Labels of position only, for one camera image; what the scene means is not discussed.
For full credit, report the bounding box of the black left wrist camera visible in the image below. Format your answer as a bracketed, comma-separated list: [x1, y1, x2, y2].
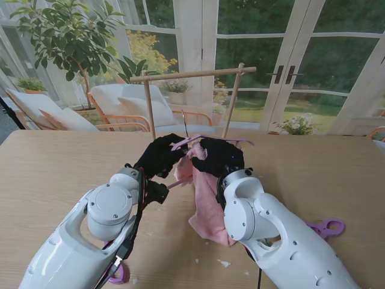
[146, 179, 170, 205]

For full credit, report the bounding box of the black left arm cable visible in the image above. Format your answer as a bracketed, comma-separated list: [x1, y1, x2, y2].
[97, 168, 153, 289]

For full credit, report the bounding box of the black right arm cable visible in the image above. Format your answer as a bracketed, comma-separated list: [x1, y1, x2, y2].
[244, 245, 263, 289]

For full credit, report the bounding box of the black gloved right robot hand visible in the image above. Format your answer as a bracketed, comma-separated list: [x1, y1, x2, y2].
[191, 137, 245, 179]

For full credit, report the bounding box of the pink square towel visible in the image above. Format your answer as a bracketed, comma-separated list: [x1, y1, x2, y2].
[174, 142, 239, 248]

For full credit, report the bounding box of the pink hanger with metal hook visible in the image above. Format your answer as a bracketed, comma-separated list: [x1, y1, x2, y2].
[166, 109, 256, 191]

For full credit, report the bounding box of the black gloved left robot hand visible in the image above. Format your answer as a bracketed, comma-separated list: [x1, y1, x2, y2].
[133, 133, 189, 180]

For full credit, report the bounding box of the black tripod stand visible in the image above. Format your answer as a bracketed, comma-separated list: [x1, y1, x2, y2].
[0, 95, 25, 131]

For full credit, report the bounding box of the wooden tabletop drying rack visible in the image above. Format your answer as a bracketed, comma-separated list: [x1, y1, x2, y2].
[129, 62, 257, 142]

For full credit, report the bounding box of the purple plastic clothes peg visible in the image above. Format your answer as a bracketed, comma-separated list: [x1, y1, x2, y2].
[304, 217, 347, 242]
[103, 239, 131, 285]

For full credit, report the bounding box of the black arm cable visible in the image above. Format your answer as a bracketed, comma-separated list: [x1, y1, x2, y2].
[244, 245, 263, 289]
[97, 168, 153, 289]

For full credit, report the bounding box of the printed garden room backdrop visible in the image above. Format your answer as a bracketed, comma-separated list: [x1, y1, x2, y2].
[0, 0, 385, 143]

